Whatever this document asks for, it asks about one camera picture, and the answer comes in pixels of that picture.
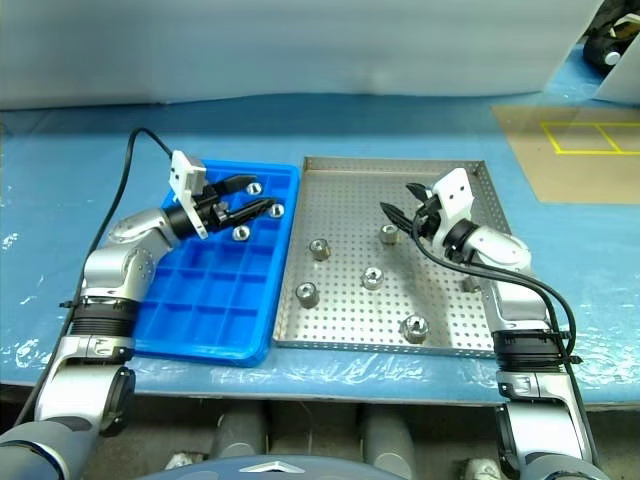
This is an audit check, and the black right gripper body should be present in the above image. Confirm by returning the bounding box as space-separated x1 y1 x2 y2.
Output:
412 194 445 242

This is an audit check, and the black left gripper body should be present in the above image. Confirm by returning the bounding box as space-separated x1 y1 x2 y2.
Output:
192 179 234 234

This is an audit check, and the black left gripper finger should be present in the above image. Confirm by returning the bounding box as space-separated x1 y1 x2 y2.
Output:
226 198 275 224
219 174 258 196

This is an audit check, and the blue compartment tray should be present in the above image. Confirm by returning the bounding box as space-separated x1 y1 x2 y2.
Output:
130 158 301 369

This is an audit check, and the brown cardboard sheet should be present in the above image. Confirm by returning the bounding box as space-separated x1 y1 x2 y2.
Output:
491 104 640 205

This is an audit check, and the perforated metal tray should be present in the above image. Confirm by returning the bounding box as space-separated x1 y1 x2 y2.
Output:
272 155 516 359

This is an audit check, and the white backdrop panel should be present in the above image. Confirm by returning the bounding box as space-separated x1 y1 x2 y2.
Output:
0 0 607 112

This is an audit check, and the grey rounded shape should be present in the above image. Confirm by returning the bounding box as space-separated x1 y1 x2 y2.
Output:
360 408 417 479
213 403 267 462

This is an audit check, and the white board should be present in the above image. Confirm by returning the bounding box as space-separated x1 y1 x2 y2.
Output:
592 37 640 105

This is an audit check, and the black wheeled object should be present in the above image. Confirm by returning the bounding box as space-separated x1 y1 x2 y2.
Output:
583 14 640 77

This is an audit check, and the white crumpled object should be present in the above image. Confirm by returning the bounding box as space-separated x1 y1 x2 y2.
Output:
165 451 207 472
460 458 499 480

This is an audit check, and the blue-grey robot torso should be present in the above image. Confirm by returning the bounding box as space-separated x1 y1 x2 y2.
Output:
152 451 374 480

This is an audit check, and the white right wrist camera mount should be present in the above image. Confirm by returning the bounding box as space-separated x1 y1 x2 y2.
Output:
430 168 476 256

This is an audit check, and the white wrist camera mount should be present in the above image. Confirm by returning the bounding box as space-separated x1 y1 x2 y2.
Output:
430 168 476 256
168 149 209 239

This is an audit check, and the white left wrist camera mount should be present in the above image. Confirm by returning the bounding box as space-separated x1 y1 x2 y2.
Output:
168 149 209 239

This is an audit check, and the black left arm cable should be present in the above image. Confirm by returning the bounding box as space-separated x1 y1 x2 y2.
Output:
12 127 176 431

